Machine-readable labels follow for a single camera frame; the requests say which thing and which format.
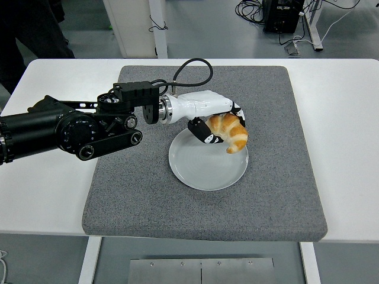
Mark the white table leg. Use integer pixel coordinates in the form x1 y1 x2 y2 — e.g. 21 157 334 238
299 242 322 284
77 236 103 284

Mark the thin black cable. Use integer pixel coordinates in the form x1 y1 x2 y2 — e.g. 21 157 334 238
149 14 169 33

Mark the golden croissant bread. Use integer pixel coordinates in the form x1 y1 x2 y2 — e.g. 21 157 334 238
206 113 249 154

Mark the white desk post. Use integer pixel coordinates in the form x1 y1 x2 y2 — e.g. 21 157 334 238
147 0 169 59

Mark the grey felt mat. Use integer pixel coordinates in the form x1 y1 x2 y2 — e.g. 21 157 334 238
81 64 329 243

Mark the black cable bundle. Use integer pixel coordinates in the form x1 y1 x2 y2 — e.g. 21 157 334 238
235 0 266 26

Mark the clear plastic floor piece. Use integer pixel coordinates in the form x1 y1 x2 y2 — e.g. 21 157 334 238
284 41 301 57

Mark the black computer box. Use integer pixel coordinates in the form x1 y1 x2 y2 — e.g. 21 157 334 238
262 0 306 34

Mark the white desk leg with foot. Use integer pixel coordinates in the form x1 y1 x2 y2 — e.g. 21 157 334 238
304 0 324 51

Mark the white cabinet panel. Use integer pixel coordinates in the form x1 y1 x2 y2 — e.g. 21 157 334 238
102 0 158 59

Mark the long white cable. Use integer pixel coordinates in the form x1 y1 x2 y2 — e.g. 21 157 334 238
319 0 362 44

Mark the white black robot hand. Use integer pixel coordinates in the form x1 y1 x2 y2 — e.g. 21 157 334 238
169 89 247 146

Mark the thin white cord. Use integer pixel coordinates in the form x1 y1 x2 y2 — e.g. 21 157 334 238
0 250 8 281

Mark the round grey plate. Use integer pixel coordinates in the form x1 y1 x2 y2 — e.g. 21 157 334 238
168 125 249 192

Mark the person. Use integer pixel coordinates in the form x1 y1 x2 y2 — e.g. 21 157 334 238
0 0 76 95

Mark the grey metal plate with screws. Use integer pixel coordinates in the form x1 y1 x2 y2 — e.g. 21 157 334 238
129 257 275 284

